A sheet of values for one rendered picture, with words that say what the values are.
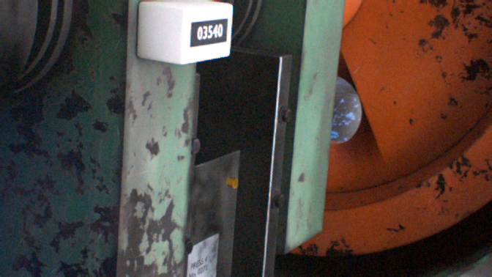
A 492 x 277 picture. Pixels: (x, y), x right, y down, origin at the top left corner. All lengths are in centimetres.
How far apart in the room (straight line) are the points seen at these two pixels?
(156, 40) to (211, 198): 28
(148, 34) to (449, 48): 56
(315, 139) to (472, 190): 23
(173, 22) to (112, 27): 5
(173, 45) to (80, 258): 18
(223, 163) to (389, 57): 34
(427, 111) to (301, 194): 25
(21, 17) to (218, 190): 34
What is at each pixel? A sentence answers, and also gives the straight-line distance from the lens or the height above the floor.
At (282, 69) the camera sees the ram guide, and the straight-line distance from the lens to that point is 94.
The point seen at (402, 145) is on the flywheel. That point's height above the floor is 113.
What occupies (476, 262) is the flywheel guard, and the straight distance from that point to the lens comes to 113.
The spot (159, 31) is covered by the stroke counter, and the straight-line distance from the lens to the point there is 69.
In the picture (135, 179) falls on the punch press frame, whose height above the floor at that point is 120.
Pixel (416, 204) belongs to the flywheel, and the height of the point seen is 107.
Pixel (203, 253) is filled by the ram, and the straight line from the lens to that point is 94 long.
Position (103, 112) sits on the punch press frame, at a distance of 71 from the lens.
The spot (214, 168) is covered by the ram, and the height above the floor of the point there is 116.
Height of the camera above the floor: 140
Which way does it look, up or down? 13 degrees down
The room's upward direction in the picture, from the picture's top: 4 degrees clockwise
